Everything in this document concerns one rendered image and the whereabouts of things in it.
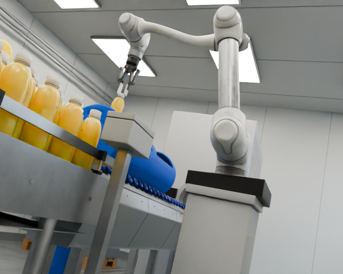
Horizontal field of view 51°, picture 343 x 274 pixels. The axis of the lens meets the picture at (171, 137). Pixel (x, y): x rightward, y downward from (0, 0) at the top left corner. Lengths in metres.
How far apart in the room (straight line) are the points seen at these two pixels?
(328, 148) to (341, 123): 0.52
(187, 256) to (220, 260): 0.15
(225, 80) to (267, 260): 5.09
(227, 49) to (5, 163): 1.23
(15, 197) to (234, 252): 0.99
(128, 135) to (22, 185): 0.36
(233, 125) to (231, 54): 0.41
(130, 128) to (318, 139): 5.87
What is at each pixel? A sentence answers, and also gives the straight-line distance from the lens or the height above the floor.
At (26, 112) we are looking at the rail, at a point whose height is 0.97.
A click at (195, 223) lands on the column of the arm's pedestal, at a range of 1.65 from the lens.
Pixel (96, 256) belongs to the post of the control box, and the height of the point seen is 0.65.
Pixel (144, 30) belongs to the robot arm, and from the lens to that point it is 2.05.
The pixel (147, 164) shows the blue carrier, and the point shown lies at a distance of 1.82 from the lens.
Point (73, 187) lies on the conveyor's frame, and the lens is 1.10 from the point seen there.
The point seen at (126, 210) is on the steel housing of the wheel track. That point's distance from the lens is 1.71.
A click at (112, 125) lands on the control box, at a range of 1.15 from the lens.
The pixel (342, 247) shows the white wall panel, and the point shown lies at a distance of 6.53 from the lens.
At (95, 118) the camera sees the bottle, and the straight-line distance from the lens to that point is 1.24.
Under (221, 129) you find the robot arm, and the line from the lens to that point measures 1.53.
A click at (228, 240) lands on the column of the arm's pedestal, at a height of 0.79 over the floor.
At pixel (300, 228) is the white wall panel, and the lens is 6.52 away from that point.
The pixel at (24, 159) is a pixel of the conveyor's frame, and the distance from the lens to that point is 0.91.
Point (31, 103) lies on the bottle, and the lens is 1.03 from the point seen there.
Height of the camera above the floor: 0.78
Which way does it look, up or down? 14 degrees up
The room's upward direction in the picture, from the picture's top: 13 degrees clockwise
